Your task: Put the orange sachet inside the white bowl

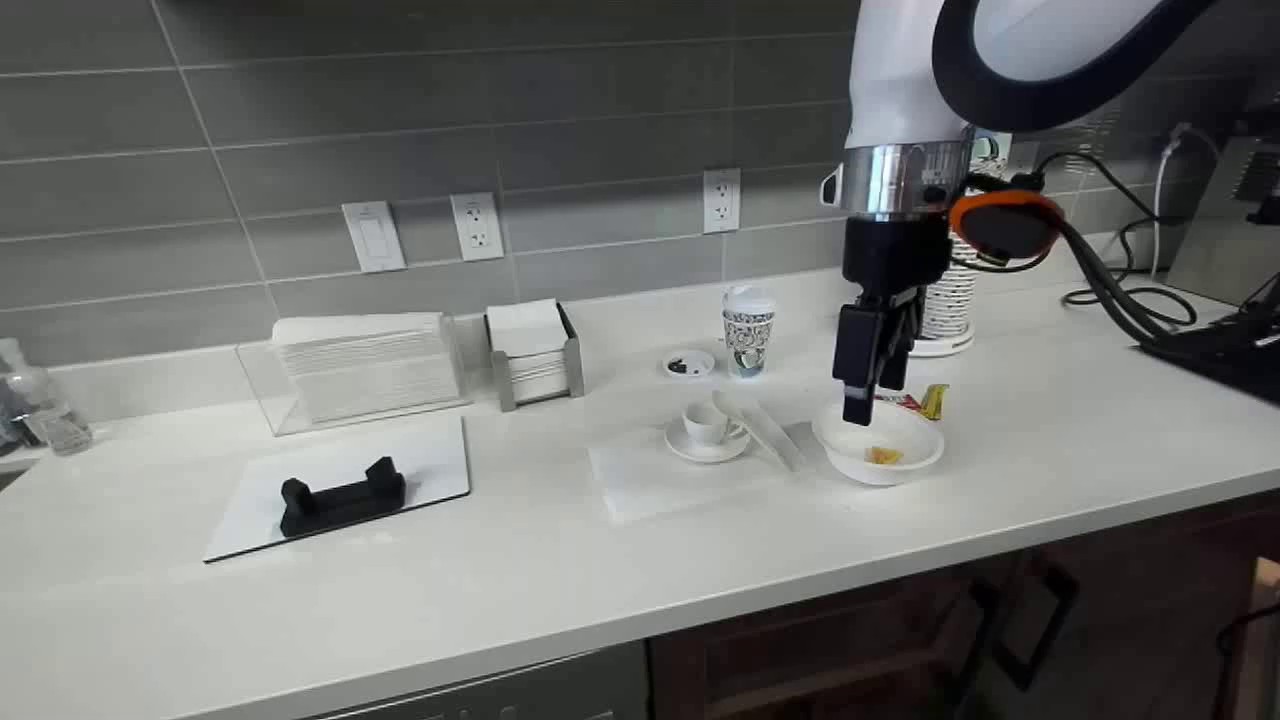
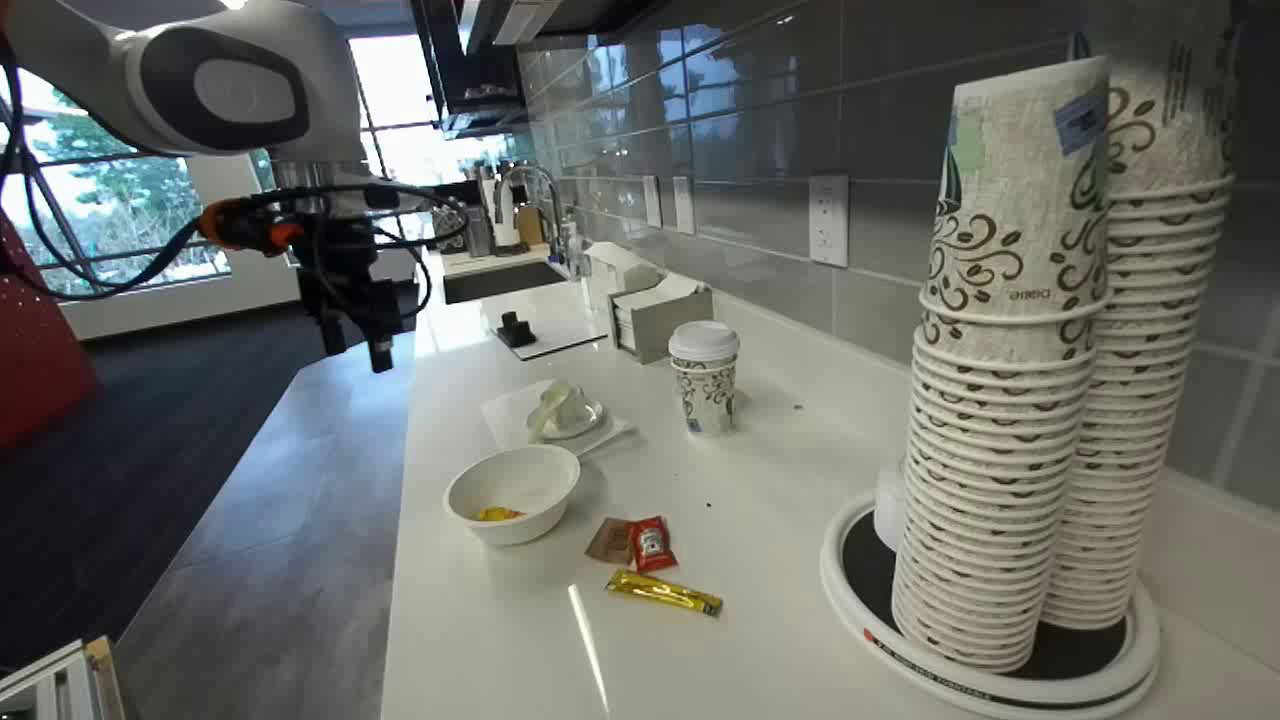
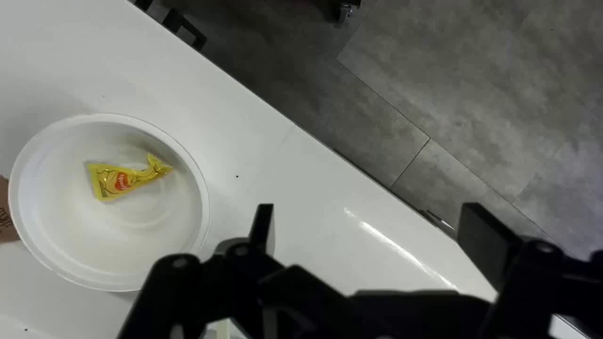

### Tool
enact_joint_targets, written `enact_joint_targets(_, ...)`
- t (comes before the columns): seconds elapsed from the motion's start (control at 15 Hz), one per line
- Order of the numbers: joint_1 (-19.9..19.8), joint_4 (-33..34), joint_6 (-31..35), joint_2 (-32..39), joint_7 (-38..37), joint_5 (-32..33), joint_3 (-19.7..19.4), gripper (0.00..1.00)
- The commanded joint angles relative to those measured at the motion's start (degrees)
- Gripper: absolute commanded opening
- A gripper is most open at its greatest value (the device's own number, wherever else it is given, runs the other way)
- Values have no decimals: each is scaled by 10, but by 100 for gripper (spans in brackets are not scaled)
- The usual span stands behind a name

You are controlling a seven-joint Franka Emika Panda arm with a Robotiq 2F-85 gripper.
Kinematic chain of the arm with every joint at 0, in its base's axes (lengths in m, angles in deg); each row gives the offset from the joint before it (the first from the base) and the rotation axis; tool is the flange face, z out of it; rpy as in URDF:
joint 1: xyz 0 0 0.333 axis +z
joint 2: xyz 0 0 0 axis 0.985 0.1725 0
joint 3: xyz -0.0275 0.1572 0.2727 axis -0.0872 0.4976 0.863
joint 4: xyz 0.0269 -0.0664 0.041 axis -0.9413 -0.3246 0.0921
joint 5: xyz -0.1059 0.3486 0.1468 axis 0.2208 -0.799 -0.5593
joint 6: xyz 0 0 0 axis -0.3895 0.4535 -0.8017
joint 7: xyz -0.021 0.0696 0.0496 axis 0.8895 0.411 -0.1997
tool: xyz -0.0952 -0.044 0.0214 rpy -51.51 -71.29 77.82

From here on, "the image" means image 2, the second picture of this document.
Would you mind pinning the white wall outlet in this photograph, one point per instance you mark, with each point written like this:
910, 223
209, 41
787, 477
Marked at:
829, 223

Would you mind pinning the taller patterned paper cup stack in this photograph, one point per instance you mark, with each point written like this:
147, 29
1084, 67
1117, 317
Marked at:
1161, 335

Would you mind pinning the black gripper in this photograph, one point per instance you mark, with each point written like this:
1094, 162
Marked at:
352, 275

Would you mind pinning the orange red sachet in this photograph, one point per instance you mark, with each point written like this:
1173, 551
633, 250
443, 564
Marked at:
651, 544

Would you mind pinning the shorter patterned paper cup stack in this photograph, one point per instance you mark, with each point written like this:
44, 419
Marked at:
1001, 443

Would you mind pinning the dark overhead cabinet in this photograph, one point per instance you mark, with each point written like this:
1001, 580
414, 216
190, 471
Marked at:
483, 52

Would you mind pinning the white framed boards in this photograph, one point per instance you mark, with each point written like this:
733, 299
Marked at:
60, 683

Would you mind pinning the small black object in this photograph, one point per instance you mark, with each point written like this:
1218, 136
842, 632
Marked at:
517, 330

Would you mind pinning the long yellow sachet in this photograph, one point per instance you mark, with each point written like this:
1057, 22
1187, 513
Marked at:
667, 593

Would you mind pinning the small yellow sachet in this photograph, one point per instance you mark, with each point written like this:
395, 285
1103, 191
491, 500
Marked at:
499, 513

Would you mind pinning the round white black tray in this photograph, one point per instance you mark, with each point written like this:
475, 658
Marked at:
865, 585

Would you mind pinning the white bowl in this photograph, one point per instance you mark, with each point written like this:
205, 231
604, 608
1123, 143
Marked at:
525, 480

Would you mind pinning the large glass window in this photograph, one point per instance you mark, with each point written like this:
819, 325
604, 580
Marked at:
123, 201

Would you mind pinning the paper cup with white lid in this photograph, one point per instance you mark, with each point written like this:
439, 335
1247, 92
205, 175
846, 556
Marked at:
702, 383

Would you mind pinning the white paper napkin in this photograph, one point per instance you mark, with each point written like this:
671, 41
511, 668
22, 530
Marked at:
507, 411

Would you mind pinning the grey napkin dispenser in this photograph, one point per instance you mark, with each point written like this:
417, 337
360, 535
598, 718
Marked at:
661, 317

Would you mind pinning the white box behind dispenser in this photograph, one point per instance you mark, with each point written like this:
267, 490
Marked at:
624, 270

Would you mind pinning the dark kitchen sink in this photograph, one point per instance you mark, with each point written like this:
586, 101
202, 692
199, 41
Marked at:
507, 282

